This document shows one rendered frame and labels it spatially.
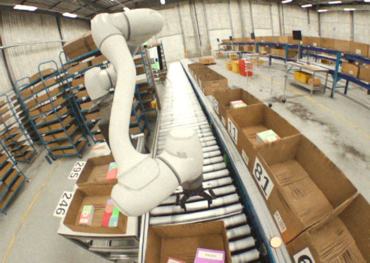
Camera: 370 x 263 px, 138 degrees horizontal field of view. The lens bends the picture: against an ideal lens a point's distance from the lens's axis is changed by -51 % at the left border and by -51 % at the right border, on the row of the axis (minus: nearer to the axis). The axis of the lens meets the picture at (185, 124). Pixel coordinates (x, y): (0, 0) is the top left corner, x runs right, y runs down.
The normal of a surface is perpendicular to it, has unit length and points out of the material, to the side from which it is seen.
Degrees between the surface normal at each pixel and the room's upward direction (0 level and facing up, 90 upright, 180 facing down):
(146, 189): 49
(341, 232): 1
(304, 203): 1
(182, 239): 0
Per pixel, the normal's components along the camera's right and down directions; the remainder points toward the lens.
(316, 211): -0.16, -0.85
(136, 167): 0.34, -0.40
